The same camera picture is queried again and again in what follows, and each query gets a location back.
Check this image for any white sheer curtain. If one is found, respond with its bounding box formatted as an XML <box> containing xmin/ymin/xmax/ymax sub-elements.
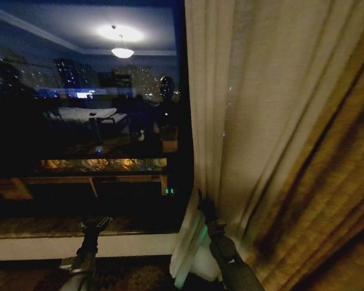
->
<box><xmin>169</xmin><ymin>0</ymin><xmax>364</xmax><ymax>281</ymax></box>

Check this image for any marble window sill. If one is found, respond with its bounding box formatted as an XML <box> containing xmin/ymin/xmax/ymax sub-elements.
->
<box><xmin>0</xmin><ymin>214</ymin><xmax>183</xmax><ymax>241</ymax></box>

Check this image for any golden beige drape curtain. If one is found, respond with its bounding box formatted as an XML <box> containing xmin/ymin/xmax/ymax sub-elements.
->
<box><xmin>245</xmin><ymin>45</ymin><xmax>364</xmax><ymax>291</ymax></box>

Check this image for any dark glass window pane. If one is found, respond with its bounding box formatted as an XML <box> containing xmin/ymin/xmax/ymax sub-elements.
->
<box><xmin>0</xmin><ymin>0</ymin><xmax>180</xmax><ymax>234</ymax></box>

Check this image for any dark window frame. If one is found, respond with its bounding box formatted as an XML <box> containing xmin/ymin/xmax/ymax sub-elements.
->
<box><xmin>172</xmin><ymin>0</ymin><xmax>195</xmax><ymax>236</ymax></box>

